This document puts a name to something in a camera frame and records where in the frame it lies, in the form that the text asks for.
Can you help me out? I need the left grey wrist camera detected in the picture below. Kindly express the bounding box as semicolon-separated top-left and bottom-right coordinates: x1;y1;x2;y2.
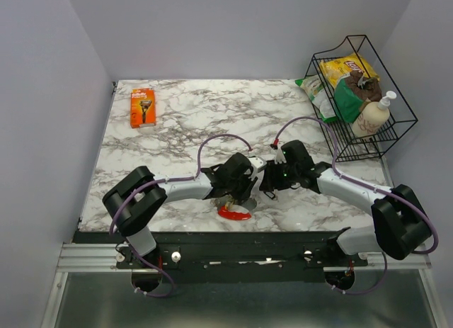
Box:
248;156;267;179

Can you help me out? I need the black wire basket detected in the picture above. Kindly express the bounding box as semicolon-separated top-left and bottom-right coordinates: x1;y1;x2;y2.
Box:
305;35;418;162

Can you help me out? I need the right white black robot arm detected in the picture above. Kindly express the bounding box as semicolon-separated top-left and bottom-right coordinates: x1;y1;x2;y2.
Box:
259;140;432;266

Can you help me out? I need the small black key fob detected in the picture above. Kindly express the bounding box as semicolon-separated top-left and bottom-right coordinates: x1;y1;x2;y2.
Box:
264;191;278;200

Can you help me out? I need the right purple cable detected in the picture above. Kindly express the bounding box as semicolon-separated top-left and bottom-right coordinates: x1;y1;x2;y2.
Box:
272;116;440;295

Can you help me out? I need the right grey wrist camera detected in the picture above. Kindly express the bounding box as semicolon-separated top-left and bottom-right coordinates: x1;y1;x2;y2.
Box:
271;145;287;164

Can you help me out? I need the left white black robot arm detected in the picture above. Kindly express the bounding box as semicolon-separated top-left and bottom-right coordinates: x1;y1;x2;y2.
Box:
103;153;266;268

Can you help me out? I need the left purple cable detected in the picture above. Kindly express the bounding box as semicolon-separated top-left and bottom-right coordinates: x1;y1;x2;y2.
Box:
108;133;254;237

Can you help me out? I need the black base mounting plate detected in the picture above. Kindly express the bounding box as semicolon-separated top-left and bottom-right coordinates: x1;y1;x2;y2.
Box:
72;230;415;285

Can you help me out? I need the green white snack bag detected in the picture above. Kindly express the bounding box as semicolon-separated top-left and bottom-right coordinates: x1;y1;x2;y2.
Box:
295;75;337;123

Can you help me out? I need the aluminium rail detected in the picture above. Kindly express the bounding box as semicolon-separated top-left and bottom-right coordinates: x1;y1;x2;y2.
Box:
57;244;117;273

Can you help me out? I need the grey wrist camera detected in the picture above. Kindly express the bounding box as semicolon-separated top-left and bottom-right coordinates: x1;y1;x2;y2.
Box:
248;156;267;179
271;145;287;164

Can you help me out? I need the purple cable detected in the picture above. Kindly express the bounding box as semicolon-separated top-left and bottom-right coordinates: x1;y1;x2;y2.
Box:
108;133;254;237
272;116;440;295

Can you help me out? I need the cream lotion pump bottle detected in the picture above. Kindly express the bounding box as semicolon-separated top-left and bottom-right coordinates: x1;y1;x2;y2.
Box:
352;91;397;138

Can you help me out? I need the red white keyring carabiner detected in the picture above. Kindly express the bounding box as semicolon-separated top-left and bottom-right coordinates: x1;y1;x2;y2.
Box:
211;196;257;221

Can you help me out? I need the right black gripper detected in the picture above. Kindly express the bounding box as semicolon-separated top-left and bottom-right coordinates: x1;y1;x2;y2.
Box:
258;159;299;191

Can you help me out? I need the yellow chips bag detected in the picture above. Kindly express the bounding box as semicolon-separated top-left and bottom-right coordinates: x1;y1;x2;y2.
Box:
319;54;380;89

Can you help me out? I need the orange razor box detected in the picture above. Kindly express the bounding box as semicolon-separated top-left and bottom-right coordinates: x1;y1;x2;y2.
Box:
130;89;156;128

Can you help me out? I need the brown crumpled cloth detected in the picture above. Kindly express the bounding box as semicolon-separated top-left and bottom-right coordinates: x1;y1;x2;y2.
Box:
345;70;382;101

